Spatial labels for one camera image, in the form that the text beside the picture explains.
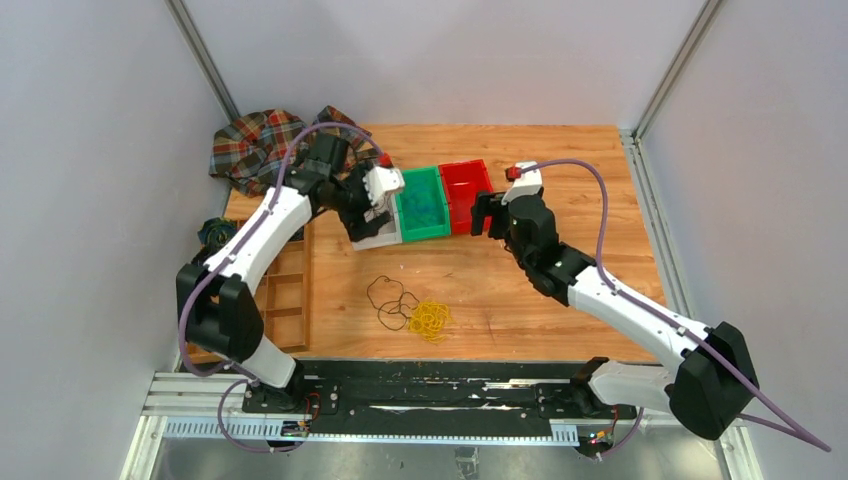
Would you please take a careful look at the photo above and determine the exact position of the red plastic bin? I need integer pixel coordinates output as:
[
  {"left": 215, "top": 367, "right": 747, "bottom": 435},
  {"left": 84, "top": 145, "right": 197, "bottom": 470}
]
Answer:
[{"left": 438, "top": 159, "right": 493, "bottom": 236}]

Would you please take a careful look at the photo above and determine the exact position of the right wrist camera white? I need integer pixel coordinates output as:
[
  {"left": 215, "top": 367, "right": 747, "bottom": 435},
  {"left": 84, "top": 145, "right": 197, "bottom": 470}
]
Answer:
[{"left": 501, "top": 161, "right": 543, "bottom": 205}]

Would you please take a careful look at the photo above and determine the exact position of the green plastic bin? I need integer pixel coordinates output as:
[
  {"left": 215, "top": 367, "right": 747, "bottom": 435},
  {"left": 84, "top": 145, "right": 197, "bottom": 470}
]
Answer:
[{"left": 395, "top": 166, "right": 451, "bottom": 243}]

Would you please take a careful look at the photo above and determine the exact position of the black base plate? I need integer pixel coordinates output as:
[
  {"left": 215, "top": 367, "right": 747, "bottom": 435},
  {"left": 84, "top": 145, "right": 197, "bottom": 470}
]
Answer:
[{"left": 242, "top": 359, "right": 637, "bottom": 439}]

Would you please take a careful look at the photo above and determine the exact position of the wooden divided tray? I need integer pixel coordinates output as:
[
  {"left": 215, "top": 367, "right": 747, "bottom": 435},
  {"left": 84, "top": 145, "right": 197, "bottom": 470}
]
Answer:
[{"left": 187, "top": 217, "right": 313, "bottom": 364}]

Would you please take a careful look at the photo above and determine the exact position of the white plastic bin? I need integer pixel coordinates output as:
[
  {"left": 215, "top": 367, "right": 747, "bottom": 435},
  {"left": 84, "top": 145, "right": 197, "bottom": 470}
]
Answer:
[{"left": 352, "top": 196, "right": 402, "bottom": 251}]

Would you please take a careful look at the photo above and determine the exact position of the cable pile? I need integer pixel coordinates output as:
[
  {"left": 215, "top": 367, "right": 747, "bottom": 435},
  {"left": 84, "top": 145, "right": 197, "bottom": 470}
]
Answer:
[{"left": 406, "top": 300, "right": 454, "bottom": 346}]

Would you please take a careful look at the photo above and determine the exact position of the dark cable bundle outside tray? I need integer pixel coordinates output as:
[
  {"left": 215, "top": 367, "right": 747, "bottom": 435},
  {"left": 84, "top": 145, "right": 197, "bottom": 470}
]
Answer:
[{"left": 197, "top": 217, "right": 238, "bottom": 248}]

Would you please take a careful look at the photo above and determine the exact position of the aluminium front rail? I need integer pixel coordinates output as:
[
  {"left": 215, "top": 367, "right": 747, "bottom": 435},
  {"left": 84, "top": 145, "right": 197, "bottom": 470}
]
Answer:
[{"left": 123, "top": 372, "right": 762, "bottom": 479}]

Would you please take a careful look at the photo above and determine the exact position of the blue cable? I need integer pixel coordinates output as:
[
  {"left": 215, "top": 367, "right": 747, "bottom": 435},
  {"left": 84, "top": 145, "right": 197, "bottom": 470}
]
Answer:
[{"left": 401, "top": 188, "right": 444, "bottom": 229}]

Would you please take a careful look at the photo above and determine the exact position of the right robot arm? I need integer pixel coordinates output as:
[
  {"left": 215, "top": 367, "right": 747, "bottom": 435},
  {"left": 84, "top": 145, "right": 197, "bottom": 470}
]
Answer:
[{"left": 470, "top": 192, "right": 759, "bottom": 440}]

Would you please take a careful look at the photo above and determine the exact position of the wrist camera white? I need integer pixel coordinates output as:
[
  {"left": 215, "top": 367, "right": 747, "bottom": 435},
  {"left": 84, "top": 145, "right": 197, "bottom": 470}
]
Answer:
[
  {"left": 363, "top": 166, "right": 405, "bottom": 207},
  {"left": 501, "top": 161, "right": 543, "bottom": 205}
]

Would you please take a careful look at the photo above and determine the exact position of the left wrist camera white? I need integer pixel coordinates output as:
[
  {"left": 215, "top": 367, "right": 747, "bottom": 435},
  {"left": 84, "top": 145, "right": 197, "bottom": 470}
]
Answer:
[{"left": 363, "top": 166, "right": 405, "bottom": 207}]

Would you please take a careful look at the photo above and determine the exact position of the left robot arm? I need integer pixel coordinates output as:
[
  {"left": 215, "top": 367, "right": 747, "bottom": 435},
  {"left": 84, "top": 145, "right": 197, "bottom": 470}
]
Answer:
[{"left": 176, "top": 133, "right": 405, "bottom": 413}]

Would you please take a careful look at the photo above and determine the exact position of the plaid cloth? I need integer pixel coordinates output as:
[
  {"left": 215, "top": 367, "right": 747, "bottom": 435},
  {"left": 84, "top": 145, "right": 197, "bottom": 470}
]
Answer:
[{"left": 208, "top": 105, "right": 381, "bottom": 197}]

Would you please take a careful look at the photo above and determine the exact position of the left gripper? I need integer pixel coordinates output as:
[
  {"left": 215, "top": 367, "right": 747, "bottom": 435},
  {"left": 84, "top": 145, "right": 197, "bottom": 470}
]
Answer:
[{"left": 330, "top": 162, "right": 392, "bottom": 242}]

